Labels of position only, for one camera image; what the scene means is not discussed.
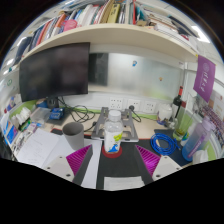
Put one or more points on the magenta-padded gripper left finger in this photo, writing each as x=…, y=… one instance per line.
x=58, y=165

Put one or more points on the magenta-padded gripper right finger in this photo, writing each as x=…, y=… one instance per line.
x=165, y=165

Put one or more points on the clear plastic drink bottle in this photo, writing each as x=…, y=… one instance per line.
x=113, y=133

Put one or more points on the purple translucent water jug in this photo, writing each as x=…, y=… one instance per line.
x=196, y=140

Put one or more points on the white sheet with handwriting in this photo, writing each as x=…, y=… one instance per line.
x=36, y=148

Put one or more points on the grey ribbed cup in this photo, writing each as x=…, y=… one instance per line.
x=74, y=136

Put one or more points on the large blank white sheet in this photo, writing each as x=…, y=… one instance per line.
x=91, y=166

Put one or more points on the crumpled white tissue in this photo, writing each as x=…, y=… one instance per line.
x=201, y=156

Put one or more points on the green tinted glass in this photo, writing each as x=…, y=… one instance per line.
x=183, y=125

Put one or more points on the black desk mat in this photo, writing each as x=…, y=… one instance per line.
x=120, y=166

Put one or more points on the small white paper slip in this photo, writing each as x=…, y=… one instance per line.
x=123, y=183

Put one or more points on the small blue box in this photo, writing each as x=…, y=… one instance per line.
x=56, y=114

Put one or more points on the white ceramic jar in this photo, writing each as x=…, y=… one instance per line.
x=165, y=112

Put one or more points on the flat round red coaster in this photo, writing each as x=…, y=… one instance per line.
x=111, y=155

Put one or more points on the white tissue pack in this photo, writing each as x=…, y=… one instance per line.
x=21, y=116

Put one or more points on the dark wine bottle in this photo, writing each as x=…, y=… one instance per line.
x=177, y=101

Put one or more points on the group photo poster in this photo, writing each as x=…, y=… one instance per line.
x=215, y=116

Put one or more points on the black computer monitor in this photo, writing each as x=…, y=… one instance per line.
x=53, y=71

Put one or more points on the purple hanging pennant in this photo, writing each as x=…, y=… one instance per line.
x=204, y=76

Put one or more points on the white wall power outlet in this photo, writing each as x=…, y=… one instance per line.
x=150, y=106
x=134, y=104
x=116, y=103

